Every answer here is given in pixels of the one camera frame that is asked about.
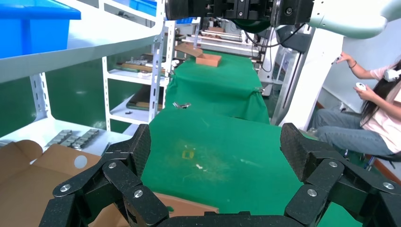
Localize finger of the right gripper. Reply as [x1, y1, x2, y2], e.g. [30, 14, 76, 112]
[165, 0, 206, 20]

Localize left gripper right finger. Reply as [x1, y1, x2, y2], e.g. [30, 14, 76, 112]
[280, 122, 401, 227]

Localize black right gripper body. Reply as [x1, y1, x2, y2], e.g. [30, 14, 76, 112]
[205, 0, 314, 33]

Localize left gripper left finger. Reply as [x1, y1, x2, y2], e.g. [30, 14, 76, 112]
[39, 123, 170, 227]

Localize person left forearm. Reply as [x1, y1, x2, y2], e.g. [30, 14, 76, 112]
[374, 94, 401, 121]

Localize person right forearm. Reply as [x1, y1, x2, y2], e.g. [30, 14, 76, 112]
[348, 59, 375, 79]

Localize dark box on torso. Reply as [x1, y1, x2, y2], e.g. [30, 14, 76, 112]
[275, 25, 312, 53]

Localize open brown cardboard box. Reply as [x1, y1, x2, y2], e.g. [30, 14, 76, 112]
[174, 42, 222, 68]
[0, 140, 220, 227]

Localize dark flat tray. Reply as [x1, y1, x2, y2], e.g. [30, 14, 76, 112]
[127, 84, 165, 112]

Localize blue plastic tray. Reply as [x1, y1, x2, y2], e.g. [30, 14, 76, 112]
[0, 0, 82, 60]

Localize person left hand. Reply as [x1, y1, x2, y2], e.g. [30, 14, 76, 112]
[356, 85, 378, 102]

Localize person right hand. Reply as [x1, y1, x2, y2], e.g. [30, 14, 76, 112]
[337, 52, 353, 65]

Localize blue storage bin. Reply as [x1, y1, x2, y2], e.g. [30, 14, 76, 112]
[129, 0, 157, 17]

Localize seated woman pink shirt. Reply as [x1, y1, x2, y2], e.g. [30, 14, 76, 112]
[308, 59, 401, 157]

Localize small metal clips group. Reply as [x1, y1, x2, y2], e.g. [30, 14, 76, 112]
[73, 129, 101, 150]

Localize notched metal strip part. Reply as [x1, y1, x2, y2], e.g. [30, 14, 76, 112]
[46, 129, 74, 147]
[61, 134, 83, 150]

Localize white metal shelf rack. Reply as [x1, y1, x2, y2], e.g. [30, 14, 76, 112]
[103, 0, 177, 127]

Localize brown flat boards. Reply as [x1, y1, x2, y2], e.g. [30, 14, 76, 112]
[114, 61, 166, 74]

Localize green table cloth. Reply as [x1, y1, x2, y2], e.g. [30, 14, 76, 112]
[164, 52, 270, 125]
[140, 108, 364, 227]

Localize white robot torso column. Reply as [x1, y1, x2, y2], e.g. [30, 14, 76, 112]
[270, 28, 345, 127]

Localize white metal shelf board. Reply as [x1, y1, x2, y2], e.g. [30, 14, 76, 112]
[0, 0, 166, 85]

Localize white low shelf board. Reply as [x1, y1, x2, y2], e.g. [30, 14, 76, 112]
[0, 117, 134, 157]

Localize white slotted shelf upright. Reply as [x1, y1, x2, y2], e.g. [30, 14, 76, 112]
[29, 72, 53, 122]

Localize white VR headset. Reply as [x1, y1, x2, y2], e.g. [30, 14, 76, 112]
[384, 69, 401, 83]

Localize black hanging cables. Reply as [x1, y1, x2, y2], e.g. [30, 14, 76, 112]
[243, 23, 306, 49]

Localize white roller rail rack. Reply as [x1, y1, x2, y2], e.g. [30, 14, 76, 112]
[180, 26, 262, 55]

